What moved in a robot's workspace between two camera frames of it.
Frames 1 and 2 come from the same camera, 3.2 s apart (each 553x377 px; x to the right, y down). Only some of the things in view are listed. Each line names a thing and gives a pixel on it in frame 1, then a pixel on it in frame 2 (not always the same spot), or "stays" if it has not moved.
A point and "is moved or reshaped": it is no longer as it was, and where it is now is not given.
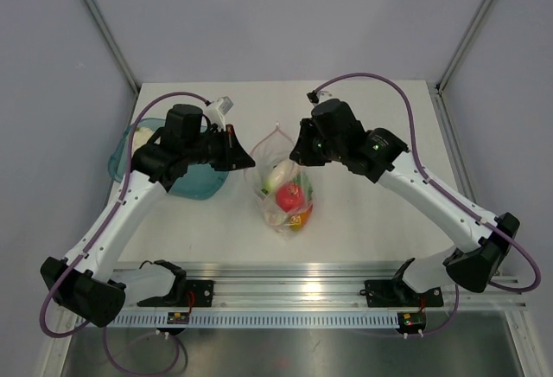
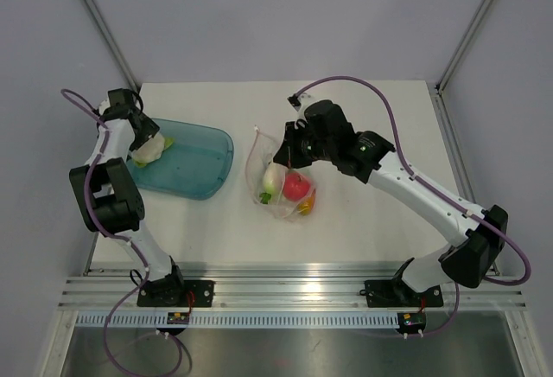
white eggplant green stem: [278, 175] is moved or reshaped
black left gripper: [234, 156] -> [148, 131]
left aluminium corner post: [104, 26] stays
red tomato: [289, 196] -> [295, 186]
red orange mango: [297, 220] -> [305, 207]
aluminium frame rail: [295, 286] stays
